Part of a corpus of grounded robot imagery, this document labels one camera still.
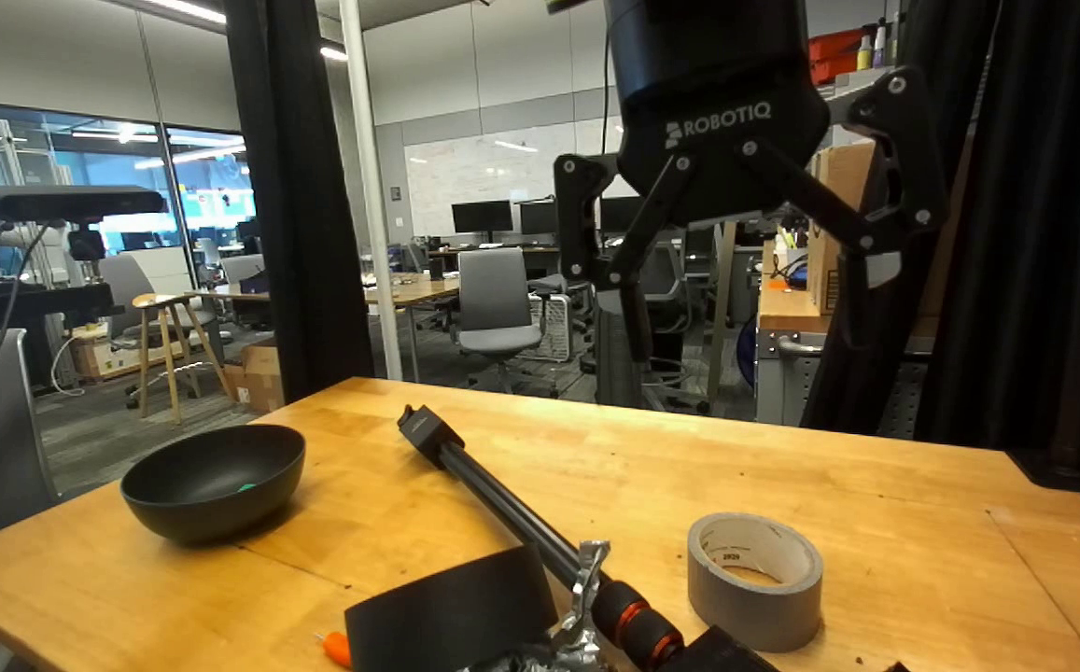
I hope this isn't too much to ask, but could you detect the white box fan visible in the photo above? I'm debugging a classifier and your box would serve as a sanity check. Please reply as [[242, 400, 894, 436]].
[[528, 292, 575, 363]]

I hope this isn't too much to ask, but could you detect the red bin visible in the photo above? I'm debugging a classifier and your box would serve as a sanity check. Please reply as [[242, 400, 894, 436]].
[[807, 27, 868, 87]]

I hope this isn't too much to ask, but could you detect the black bowl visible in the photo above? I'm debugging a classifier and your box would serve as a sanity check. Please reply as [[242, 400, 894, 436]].
[[119, 424, 307, 547]]

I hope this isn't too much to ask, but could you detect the wooden desk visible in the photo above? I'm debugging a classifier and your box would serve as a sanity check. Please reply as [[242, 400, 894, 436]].
[[361, 273, 462, 385]]

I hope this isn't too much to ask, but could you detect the row of monitors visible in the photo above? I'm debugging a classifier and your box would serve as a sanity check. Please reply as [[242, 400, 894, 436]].
[[451, 194, 654, 237]]

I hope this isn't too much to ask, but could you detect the crumpled aluminium foil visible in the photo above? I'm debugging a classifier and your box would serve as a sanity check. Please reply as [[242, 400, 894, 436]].
[[488, 539, 612, 672]]

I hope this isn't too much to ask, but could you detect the tall cardboard box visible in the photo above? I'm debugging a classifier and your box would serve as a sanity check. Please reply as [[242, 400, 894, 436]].
[[806, 139, 877, 316]]

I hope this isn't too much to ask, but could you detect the black curtain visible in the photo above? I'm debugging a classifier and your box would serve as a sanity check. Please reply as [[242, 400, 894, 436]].
[[222, 0, 375, 404], [800, 0, 1080, 460]]

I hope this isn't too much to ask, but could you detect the metal workbench with wood top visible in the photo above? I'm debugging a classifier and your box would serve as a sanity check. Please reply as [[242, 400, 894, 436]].
[[755, 241, 934, 441]]

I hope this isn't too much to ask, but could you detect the white pole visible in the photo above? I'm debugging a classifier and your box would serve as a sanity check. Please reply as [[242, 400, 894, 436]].
[[338, 0, 404, 383]]

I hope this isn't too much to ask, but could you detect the wooden stool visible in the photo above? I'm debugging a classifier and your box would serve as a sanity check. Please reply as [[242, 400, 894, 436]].
[[131, 291, 235, 423]]

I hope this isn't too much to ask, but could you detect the black stand base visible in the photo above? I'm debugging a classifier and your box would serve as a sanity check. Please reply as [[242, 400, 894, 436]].
[[1005, 446, 1080, 498]]

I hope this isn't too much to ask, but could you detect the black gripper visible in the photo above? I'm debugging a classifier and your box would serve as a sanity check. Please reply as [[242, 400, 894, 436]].
[[554, 0, 948, 366]]

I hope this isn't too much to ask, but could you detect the whiteboard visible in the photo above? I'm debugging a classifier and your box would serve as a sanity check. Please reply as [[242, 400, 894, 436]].
[[403, 116, 626, 238]]

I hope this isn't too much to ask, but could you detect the grey office chair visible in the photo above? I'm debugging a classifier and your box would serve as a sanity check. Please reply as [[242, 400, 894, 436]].
[[456, 246, 546, 394]]

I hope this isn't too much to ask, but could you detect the black tape roll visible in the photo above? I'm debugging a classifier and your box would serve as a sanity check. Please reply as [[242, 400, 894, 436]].
[[344, 545, 560, 672]]

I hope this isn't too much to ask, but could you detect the camera on mount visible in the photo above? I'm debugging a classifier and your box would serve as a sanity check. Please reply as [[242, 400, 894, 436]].
[[0, 184, 167, 263]]

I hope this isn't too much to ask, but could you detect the grey seal tape roll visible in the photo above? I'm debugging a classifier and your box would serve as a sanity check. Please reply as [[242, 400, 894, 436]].
[[686, 511, 825, 653]]

